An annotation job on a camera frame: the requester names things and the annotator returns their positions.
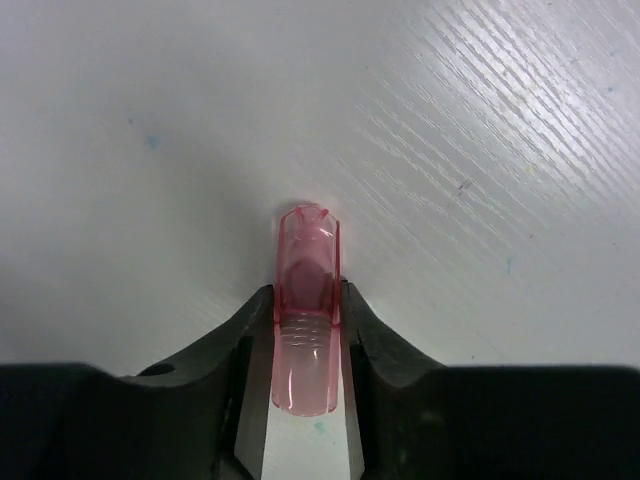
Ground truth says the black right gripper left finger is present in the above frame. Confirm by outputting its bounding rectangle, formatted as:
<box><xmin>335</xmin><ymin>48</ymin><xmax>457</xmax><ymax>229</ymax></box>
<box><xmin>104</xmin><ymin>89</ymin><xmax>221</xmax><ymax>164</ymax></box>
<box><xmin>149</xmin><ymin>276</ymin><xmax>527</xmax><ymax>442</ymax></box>
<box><xmin>1</xmin><ymin>286</ymin><xmax>274</xmax><ymax>479</ymax></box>

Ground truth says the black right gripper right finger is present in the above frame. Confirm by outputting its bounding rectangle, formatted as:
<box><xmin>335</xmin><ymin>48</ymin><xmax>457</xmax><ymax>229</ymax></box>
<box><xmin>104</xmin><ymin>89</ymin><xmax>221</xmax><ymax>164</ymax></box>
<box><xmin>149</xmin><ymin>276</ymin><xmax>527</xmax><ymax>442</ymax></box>
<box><xmin>340</xmin><ymin>281</ymin><xmax>639</xmax><ymax>479</ymax></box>

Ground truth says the pink translucent pen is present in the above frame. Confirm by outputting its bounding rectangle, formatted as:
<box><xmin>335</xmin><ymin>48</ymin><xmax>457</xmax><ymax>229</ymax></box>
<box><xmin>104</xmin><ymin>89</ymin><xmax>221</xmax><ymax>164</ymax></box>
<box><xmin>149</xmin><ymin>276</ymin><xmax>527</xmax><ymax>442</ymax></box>
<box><xmin>272</xmin><ymin>204</ymin><xmax>341</xmax><ymax>417</ymax></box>

